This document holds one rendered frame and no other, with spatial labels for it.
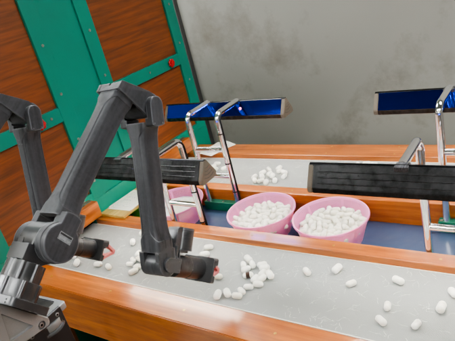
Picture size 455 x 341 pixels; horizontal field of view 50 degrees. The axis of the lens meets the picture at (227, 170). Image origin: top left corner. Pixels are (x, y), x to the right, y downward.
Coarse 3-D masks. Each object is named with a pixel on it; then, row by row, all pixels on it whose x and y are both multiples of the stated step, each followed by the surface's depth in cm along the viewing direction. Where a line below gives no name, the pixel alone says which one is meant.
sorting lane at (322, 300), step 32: (128, 256) 182; (224, 256) 167; (256, 256) 162; (288, 256) 158; (320, 256) 154; (160, 288) 159; (192, 288) 154; (224, 288) 150; (256, 288) 147; (288, 288) 143; (320, 288) 140; (352, 288) 136; (384, 288) 133; (416, 288) 130; (288, 320) 131; (320, 320) 128; (352, 320) 125; (448, 320) 118
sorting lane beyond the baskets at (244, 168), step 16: (208, 160) 253; (224, 160) 247; (240, 160) 242; (256, 160) 237; (272, 160) 232; (288, 160) 228; (304, 160) 224; (320, 160) 219; (336, 160) 215; (240, 176) 225; (288, 176) 213; (304, 176) 209
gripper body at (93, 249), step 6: (84, 240) 152; (90, 240) 154; (96, 240) 156; (102, 240) 154; (84, 246) 151; (90, 246) 153; (96, 246) 155; (102, 246) 154; (84, 252) 151; (90, 252) 153; (96, 252) 155; (102, 252) 154; (90, 258) 156; (96, 258) 154; (102, 258) 154
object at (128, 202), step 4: (132, 192) 228; (136, 192) 226; (124, 196) 226; (128, 196) 224; (132, 196) 223; (136, 196) 222; (120, 200) 222; (124, 200) 221; (128, 200) 220; (132, 200) 219; (136, 200) 218; (112, 204) 220; (116, 204) 219; (120, 204) 218; (124, 204) 217; (128, 204) 216; (132, 204) 215; (136, 204) 214; (108, 208) 217; (112, 208) 216; (116, 208) 215; (120, 208) 214; (124, 208) 213; (128, 208) 212; (132, 208) 211
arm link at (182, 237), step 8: (176, 232) 123; (184, 232) 124; (192, 232) 126; (176, 240) 122; (184, 240) 124; (192, 240) 126; (176, 248) 121; (184, 248) 123; (176, 256) 121; (168, 264) 116; (176, 264) 119; (168, 272) 117; (176, 272) 119
